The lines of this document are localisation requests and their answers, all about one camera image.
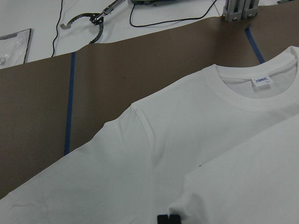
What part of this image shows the white long-sleeve printed shirt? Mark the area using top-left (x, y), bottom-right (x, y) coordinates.
top-left (0, 46), bottom-right (299, 224)

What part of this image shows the black cable on table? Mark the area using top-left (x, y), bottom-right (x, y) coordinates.
top-left (128, 0), bottom-right (218, 28)

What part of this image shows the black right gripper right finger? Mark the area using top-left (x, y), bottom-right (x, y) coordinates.
top-left (169, 214), bottom-right (181, 224)

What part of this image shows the clear plastic document bag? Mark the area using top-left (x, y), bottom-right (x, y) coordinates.
top-left (0, 28), bottom-right (32, 69)

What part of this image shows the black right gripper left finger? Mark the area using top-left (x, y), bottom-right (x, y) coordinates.
top-left (157, 214), bottom-right (169, 224)

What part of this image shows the grey aluminium frame post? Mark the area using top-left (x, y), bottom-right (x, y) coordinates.
top-left (222, 0), bottom-right (259, 22)

